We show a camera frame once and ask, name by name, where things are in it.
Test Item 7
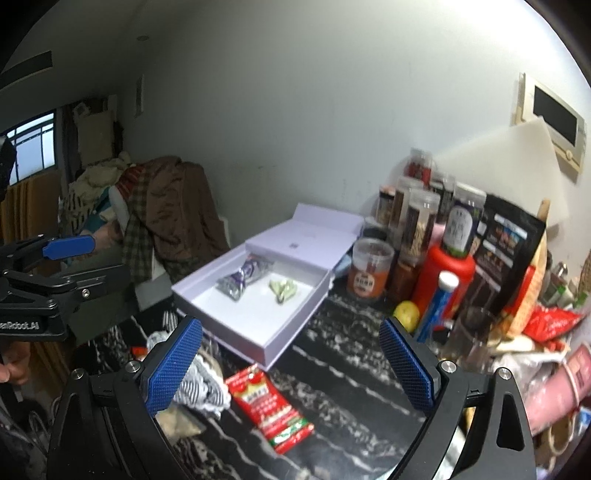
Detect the drinking glass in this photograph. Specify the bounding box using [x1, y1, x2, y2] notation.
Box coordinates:
[440, 306, 503, 373]

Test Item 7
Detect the black snack pouch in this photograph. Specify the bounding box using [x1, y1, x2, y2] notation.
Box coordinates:
[475, 195, 546, 316]

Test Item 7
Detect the silver purple snack bag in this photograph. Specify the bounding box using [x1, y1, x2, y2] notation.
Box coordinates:
[216, 254, 274, 301]

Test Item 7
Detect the orange label plastic jar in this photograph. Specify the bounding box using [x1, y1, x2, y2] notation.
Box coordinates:
[346, 238, 394, 302]

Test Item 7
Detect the tall clear spice jar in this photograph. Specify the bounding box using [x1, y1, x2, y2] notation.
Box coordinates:
[401, 189, 440, 266]

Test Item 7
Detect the red plastic container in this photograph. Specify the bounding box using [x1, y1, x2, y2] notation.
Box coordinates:
[412, 245, 476, 319]

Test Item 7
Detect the yellow lemon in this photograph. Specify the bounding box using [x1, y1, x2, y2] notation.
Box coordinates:
[393, 301, 421, 333]

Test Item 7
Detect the dark label white jar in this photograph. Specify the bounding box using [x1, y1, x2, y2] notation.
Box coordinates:
[441, 182, 487, 259]

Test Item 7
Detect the person's left hand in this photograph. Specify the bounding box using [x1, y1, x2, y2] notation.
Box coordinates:
[0, 341, 31, 385]

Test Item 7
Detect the pink wrapped package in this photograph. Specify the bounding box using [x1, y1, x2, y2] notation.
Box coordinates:
[525, 342, 591, 436]

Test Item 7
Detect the red green ketchup packet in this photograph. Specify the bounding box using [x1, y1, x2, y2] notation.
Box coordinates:
[225, 365, 315, 454]

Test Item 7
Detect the green white snack packet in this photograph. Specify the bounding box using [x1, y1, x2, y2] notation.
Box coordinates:
[270, 279, 297, 305]

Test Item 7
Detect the black white checkered plush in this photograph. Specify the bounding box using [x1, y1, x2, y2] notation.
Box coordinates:
[172, 348, 231, 419]

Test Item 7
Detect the white open gift box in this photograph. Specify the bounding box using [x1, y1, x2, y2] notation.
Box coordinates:
[172, 204, 363, 370]

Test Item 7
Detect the brown jacket on chair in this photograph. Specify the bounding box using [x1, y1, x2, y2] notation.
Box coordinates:
[139, 156, 229, 283]

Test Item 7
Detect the wall intercom panel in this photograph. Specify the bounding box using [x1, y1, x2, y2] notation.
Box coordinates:
[514, 73, 587, 175]

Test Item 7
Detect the blue white tablet tube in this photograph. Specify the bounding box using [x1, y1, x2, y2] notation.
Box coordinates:
[415, 270, 459, 343]

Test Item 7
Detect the green plaid cloth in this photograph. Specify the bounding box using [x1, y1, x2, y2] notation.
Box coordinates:
[122, 165, 153, 284]

